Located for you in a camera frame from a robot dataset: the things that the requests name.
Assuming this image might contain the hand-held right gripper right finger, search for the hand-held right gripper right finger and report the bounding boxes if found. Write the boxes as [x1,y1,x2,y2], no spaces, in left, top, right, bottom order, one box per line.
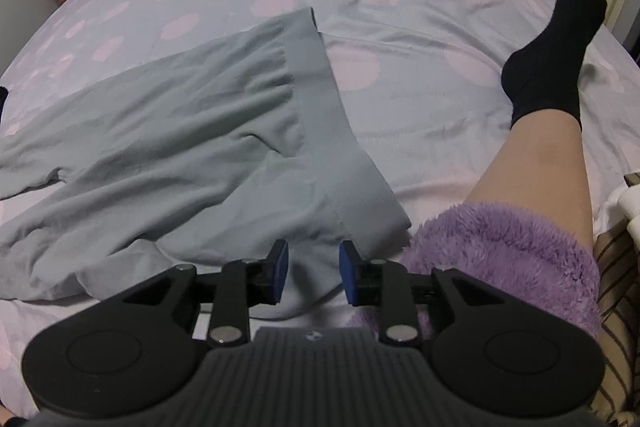
[339,240,501,349]

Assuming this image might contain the white cloth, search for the white cloth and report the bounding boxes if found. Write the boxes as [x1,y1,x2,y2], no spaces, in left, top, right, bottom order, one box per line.
[602,174,640,240]

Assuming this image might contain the striped beige cloth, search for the striped beige cloth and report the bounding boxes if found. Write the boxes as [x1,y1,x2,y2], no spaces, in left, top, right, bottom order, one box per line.
[592,217,640,427]

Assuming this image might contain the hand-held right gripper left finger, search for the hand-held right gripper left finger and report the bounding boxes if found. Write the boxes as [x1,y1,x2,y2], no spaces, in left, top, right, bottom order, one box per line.
[122,240,291,349]

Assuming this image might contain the person's bare leg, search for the person's bare leg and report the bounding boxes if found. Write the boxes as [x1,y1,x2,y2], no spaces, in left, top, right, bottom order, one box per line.
[462,109,596,253]

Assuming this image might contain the purple fluffy shorts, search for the purple fluffy shorts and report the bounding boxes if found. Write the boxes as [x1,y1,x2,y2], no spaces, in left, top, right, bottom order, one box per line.
[347,202,602,350]

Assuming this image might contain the pink dotted bed sheet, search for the pink dotted bed sheet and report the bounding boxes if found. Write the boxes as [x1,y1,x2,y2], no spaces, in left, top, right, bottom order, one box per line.
[0,0,640,420]

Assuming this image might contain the grey-green pants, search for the grey-green pants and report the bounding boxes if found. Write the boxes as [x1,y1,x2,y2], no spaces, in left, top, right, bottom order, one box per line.
[0,7,413,322]

